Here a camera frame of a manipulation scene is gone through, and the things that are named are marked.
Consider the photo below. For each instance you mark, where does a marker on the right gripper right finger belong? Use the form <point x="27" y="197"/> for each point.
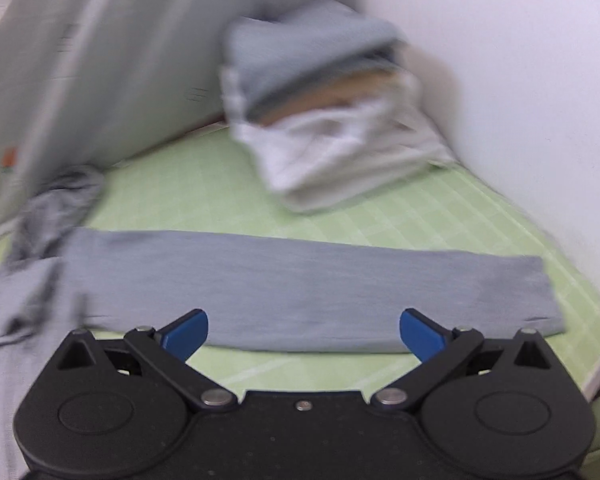
<point x="442" y="354"/>

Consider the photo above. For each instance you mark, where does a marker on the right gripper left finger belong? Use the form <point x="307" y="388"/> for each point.
<point x="163" y="354"/>

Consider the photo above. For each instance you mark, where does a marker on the grey fleece hoodie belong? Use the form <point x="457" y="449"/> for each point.
<point x="264" y="294"/>

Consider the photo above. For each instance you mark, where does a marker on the green grid mat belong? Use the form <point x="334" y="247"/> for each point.
<point x="207" y="184"/>

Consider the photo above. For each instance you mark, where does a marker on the folded light grey garment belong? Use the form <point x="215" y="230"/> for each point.
<point x="356" y="152"/>

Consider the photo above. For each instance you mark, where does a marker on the folded white garment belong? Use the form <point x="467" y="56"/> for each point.
<point x="272" y="146"/>

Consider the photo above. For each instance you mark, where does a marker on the folded tan garment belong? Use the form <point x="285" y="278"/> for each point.
<point x="342" y="92"/>

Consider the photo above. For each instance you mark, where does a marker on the light grey carrot storage bag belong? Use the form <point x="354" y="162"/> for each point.
<point x="102" y="80"/>

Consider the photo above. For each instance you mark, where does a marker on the folded blue-grey garment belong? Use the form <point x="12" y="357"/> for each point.
<point x="317" y="43"/>

